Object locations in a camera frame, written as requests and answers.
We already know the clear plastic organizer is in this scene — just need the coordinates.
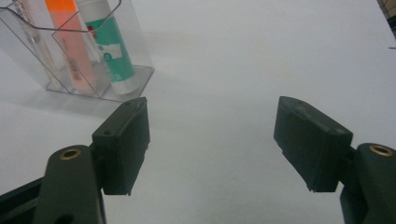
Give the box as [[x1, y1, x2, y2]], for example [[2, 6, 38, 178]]
[[0, 0, 156, 104]]

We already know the orange highlighter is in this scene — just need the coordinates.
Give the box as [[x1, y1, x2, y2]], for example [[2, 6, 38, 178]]
[[44, 0, 98, 95]]

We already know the green and white glue stick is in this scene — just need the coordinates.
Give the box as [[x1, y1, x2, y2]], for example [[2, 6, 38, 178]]
[[76, 0, 138, 96]]

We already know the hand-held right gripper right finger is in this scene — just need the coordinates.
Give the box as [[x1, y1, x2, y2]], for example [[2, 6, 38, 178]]
[[273, 95, 356, 193]]

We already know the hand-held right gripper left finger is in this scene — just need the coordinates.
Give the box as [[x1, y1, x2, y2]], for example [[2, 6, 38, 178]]
[[92, 96, 151, 197]]

